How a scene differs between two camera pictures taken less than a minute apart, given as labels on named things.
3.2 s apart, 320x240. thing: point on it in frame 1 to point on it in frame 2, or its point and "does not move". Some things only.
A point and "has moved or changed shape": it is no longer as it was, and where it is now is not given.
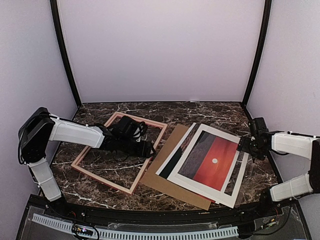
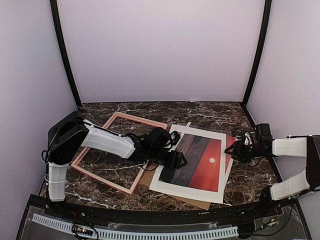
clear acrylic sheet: (227, 164) to (200, 141)
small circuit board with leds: (80, 230) does not move
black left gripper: (144, 151) to (174, 162)
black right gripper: (244, 147) does not move
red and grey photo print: (211, 162) has moved or changed shape
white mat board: (209, 192) to (212, 196)
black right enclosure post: (261, 45) does not move
